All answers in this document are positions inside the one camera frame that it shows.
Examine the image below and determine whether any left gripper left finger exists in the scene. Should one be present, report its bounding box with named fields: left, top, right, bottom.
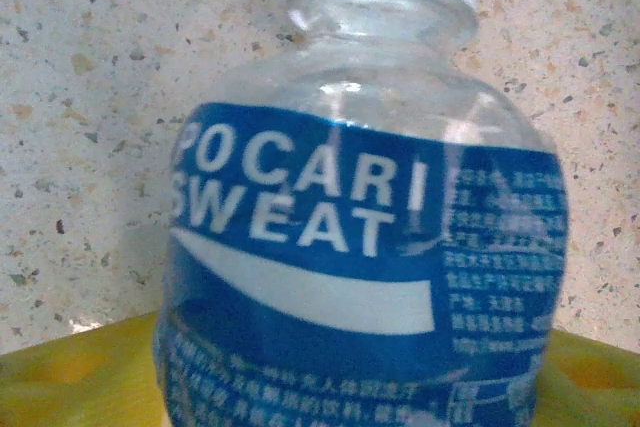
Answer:
left=0, top=311, right=169, bottom=427

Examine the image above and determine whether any Pocari Sweat plastic bottle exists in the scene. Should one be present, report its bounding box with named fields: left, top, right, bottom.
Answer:
left=154, top=0, right=569, bottom=427

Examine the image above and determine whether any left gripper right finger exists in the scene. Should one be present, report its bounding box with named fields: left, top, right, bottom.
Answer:
left=529, top=329, right=640, bottom=427

